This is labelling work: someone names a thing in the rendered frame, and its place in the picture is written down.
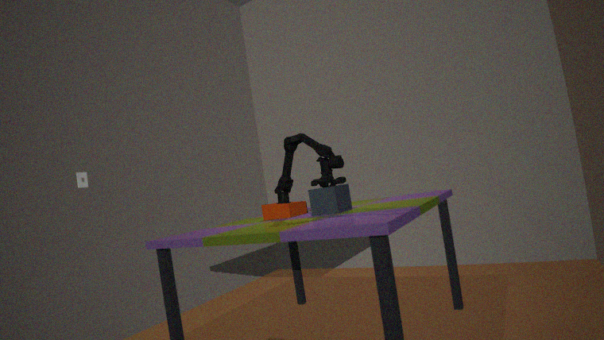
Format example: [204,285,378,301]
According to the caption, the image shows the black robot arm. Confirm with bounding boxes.
[274,133,344,203]

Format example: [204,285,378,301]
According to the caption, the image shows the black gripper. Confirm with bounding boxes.
[311,168,346,187]

